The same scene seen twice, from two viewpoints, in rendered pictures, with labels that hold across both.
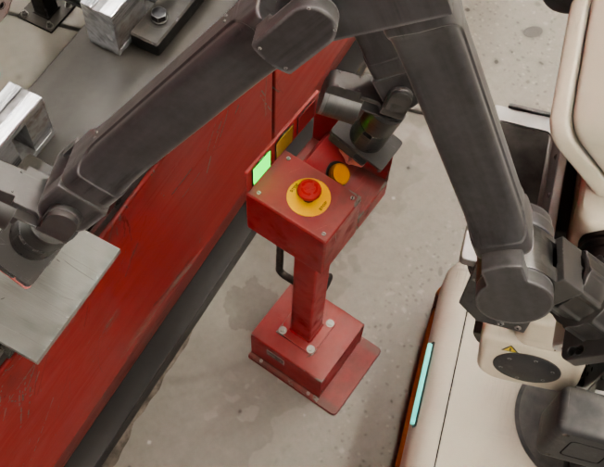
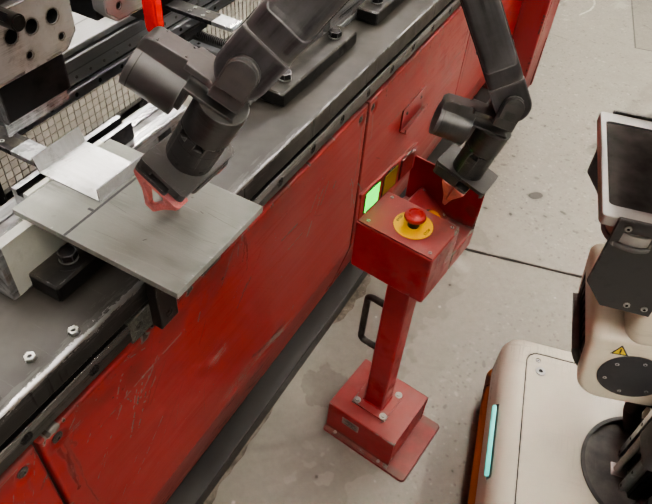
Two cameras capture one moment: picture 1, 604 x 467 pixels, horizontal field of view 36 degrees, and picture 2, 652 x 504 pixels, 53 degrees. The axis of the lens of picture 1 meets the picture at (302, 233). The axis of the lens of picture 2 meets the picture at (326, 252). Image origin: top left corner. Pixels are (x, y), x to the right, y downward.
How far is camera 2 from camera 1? 53 cm
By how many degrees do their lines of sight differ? 16
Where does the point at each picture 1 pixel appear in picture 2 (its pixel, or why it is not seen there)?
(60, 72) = not seen: hidden behind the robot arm
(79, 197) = (263, 43)
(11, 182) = (185, 50)
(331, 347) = (400, 415)
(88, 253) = (231, 208)
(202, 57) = not seen: outside the picture
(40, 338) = (182, 274)
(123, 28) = not seen: hidden behind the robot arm
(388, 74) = (504, 83)
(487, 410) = (556, 462)
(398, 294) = (450, 380)
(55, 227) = (231, 83)
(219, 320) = (297, 397)
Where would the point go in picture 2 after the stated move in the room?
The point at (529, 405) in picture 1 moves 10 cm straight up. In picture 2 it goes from (592, 460) to (609, 437)
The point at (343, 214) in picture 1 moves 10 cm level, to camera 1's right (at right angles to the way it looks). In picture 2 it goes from (445, 239) to (501, 244)
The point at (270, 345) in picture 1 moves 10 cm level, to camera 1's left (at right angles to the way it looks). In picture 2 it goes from (347, 412) to (307, 408)
